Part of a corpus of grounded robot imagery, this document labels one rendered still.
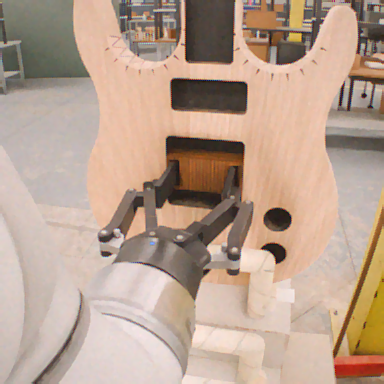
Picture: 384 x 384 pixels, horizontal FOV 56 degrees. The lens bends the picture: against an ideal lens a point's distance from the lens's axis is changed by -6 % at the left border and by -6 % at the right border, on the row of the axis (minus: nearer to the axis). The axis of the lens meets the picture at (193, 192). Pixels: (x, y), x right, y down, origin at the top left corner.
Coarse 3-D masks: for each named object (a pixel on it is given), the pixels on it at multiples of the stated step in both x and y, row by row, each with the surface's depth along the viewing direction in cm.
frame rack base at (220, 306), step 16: (208, 288) 60; (224, 288) 60; (240, 288) 60; (288, 288) 60; (208, 304) 57; (224, 304) 57; (240, 304) 57; (288, 304) 56; (208, 320) 54; (224, 320) 54; (240, 320) 54; (256, 320) 54; (272, 320) 54; (288, 320) 54; (272, 336) 52; (288, 336) 51; (192, 352) 57; (208, 352) 57; (272, 352) 54
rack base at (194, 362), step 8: (192, 360) 57; (200, 360) 57; (208, 360) 57; (216, 360) 57; (192, 368) 55; (200, 368) 55; (208, 368) 55; (216, 368) 55; (224, 368) 55; (232, 368) 55; (264, 368) 55; (272, 368) 55; (200, 376) 54; (208, 376) 54; (216, 376) 54; (224, 376) 54; (232, 376) 54; (272, 376) 54; (280, 376) 54
